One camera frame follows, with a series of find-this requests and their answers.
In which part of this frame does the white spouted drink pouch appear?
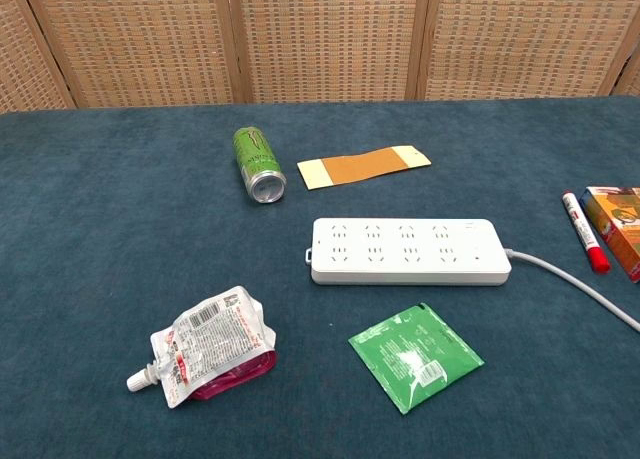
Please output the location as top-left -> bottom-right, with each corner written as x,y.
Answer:
126,285 -> 278,410

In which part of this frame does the orange cardboard box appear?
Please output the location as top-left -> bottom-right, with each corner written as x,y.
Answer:
578,186 -> 640,284

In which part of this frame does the green foil sachet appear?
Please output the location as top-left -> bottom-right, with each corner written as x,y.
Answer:
347,302 -> 486,416

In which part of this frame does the red whiteboard marker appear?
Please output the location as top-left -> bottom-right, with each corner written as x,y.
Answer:
562,190 -> 612,275

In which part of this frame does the woven rattan folding screen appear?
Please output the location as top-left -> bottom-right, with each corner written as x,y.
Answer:
0,0 -> 640,115

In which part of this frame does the tan adhesive bandage strip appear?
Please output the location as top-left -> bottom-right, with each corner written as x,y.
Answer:
296,144 -> 432,191

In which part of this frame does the white power cable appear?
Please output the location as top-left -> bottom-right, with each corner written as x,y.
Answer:
502,247 -> 640,334

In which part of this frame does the teal table cloth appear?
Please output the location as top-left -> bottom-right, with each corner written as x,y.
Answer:
0,94 -> 640,459

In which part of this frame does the green energy drink can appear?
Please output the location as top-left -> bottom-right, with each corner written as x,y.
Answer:
232,126 -> 288,205

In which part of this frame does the white power strip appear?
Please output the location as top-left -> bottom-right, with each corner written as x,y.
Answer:
304,217 -> 513,287

